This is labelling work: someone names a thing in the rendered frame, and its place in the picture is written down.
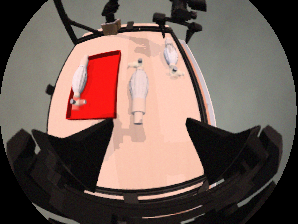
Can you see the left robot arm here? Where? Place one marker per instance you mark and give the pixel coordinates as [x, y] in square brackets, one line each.
[194, 4]

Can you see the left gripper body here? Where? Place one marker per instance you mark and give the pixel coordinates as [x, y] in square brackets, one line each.
[181, 21]

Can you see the red tray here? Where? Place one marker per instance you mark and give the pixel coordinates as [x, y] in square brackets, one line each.
[100, 90]

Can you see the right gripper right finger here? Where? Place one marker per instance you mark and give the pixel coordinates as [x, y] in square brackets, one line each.
[217, 149]

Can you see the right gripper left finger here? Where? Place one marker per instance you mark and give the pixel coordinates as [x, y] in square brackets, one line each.
[82, 153]

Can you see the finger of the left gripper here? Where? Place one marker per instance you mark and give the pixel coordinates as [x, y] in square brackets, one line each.
[189, 34]
[162, 22]

